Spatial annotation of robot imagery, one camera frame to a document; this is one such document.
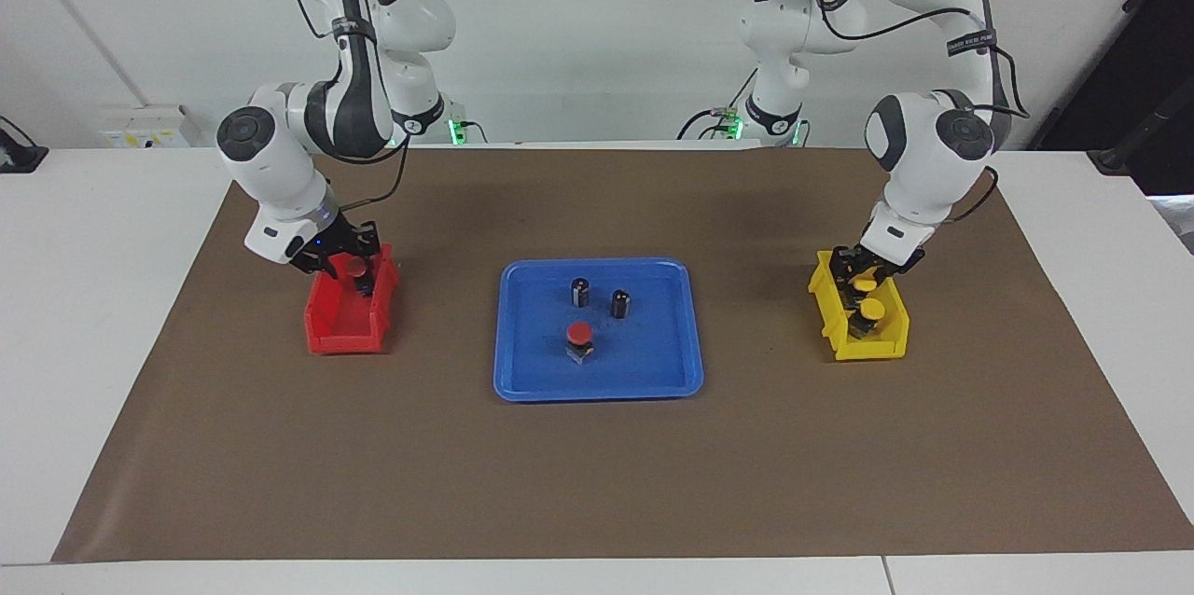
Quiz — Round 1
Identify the brown paper table mat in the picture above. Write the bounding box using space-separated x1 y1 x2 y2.
51 147 1194 563

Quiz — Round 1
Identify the white wall socket box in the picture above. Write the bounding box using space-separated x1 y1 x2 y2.
98 105 201 148

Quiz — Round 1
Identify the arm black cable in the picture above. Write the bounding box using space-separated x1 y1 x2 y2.
295 0 413 211
791 0 1032 225

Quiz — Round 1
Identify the dark background panel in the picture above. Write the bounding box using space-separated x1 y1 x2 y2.
1031 0 1194 197

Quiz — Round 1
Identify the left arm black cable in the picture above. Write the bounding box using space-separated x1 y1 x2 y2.
791 0 1032 225

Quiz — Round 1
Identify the black clamp mount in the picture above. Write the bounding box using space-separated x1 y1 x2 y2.
0 115 49 173

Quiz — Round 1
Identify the grey crumpled sheet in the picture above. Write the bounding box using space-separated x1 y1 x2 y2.
1149 194 1194 256

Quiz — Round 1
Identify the yellow plastic bin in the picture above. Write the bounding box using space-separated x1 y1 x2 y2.
808 249 910 362

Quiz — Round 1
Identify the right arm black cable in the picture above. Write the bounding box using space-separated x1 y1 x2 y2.
295 0 413 211

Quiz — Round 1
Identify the black stand pole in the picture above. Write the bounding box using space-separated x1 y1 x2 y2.
1099 84 1194 174

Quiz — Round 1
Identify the red plastic bin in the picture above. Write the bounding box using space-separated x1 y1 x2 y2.
304 243 400 355

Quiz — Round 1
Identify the blue plastic tray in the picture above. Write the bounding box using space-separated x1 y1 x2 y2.
493 257 704 403

